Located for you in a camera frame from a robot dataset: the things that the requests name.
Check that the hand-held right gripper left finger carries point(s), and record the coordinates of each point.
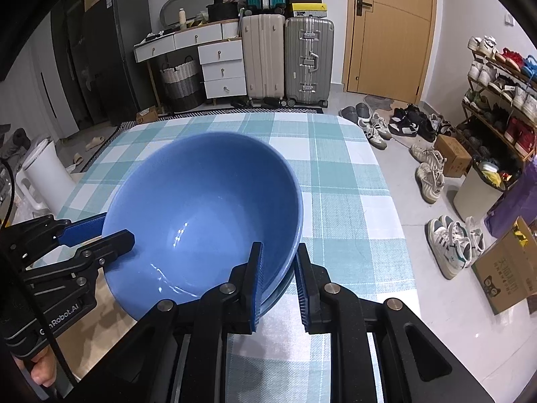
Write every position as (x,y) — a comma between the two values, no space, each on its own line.
(256,285)

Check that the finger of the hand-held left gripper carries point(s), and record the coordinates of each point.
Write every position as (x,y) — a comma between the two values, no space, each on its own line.
(84,229)
(117,243)

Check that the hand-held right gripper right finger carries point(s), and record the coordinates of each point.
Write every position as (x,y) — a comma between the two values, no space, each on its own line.
(301,294)

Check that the person's left hand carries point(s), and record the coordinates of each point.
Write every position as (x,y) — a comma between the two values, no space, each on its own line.
(42,369)

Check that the white electric kettle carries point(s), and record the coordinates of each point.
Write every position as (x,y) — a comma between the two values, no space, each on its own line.
(48,172)

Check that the beige slipper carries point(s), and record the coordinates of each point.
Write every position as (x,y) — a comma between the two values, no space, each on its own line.
(77,159)
(94,142)

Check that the dark grey cloth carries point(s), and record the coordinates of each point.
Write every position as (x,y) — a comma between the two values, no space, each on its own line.
(19,140)

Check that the teal checked tablecloth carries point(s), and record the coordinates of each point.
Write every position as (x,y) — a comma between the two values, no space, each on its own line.
(335,176)

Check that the small labelled cardboard box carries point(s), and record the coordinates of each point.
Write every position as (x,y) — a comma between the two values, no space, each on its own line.
(147,114)

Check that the dark glass cabinet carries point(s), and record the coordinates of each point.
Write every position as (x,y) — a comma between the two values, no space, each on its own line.
(69,63)

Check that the woven laundry basket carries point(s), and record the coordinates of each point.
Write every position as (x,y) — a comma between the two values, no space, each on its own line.
(180,84)

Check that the scattered shoes and slippers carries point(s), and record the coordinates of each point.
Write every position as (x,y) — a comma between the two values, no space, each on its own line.
(428,176)

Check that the dark grey refrigerator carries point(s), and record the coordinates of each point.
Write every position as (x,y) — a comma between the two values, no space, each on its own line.
(117,50)

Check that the white trash bin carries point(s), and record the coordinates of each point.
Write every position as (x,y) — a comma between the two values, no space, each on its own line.
(474,193)

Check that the white vanity desk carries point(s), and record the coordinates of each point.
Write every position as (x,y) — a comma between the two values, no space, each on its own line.
(222,71)

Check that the small brown cardboard box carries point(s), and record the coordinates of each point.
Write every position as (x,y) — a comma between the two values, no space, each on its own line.
(453,157)

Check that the grey doormat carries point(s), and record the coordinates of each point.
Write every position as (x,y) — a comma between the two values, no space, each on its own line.
(379,103)

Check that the cat print cardboard box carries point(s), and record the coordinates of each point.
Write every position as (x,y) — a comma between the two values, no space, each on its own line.
(507,268)

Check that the beige suitcase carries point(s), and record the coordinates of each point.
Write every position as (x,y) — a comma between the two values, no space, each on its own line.
(264,58)

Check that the silver suitcase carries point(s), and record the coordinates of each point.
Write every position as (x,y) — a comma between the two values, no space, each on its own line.
(308,63)

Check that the purple bag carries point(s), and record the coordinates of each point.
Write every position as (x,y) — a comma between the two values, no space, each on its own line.
(514,205)

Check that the white bottle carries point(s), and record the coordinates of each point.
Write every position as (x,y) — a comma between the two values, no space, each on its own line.
(182,19)

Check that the black storage bag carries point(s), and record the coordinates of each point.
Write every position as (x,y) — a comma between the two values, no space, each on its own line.
(222,12)

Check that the wooden door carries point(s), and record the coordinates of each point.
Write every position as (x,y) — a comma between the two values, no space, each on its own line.
(394,50)

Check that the yellow and black shoe box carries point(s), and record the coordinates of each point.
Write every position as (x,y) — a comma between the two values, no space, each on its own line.
(308,9)

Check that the shoe rack with shoes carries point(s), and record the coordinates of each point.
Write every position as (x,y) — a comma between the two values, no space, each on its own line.
(482,73)

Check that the wooden shoe rack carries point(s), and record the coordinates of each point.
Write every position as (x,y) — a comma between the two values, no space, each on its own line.
(501,64)

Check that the white light switch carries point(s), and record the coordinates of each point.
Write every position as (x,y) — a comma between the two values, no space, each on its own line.
(508,20)

